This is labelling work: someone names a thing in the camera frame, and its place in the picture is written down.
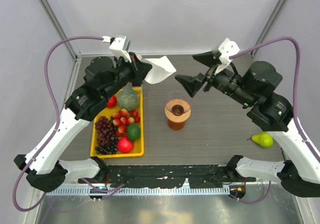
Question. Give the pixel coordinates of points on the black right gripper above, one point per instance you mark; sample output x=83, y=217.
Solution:
x=191, y=84

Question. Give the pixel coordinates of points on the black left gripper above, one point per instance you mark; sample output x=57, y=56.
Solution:
x=140, y=69

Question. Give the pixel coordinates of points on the round wooden dripper stand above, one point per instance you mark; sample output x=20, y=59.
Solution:
x=177, y=110

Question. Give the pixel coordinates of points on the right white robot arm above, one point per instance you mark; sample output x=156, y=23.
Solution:
x=271, y=112

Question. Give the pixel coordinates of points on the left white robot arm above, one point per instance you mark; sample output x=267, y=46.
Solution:
x=103, y=79

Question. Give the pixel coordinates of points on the green netted melon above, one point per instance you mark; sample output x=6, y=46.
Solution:
x=128, y=99

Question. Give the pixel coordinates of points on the red apple back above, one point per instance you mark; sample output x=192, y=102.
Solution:
x=112, y=102

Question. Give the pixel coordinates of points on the red apple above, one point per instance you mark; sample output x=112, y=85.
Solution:
x=125, y=145
x=112, y=102

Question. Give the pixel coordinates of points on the green lime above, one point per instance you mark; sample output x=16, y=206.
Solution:
x=133, y=132

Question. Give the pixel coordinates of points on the dark purple grape bunch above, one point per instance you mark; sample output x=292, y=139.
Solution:
x=107, y=140

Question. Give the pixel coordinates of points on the red apple front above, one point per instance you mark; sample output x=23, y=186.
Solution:
x=125, y=145

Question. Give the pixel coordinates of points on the yellow plastic fruit tray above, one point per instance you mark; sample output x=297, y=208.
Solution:
x=138, y=149

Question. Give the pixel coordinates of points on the green pear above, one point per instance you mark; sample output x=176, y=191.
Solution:
x=263, y=139

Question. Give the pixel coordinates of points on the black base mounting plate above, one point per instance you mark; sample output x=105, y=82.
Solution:
x=166, y=176

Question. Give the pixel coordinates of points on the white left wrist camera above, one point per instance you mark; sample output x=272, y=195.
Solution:
x=119, y=46

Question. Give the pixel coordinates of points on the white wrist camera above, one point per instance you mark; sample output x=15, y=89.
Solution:
x=119, y=46
x=226, y=49

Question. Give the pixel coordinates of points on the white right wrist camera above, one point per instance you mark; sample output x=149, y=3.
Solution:
x=226, y=49

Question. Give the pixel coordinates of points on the white perforated cable rail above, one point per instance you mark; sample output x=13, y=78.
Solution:
x=185, y=190

